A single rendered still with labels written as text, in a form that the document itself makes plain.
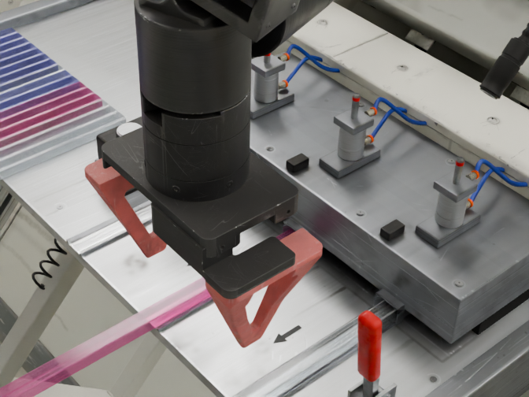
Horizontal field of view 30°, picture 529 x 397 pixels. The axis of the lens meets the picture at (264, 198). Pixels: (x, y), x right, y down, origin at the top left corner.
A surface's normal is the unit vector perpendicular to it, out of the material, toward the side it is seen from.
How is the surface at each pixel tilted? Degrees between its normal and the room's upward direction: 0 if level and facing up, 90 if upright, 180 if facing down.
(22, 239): 90
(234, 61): 85
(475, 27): 90
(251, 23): 132
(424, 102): 44
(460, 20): 90
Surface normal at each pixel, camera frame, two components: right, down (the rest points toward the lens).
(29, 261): -0.53, -0.25
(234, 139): 0.73, 0.45
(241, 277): 0.03, -0.76
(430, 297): -0.76, 0.40
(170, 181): -0.47, 0.56
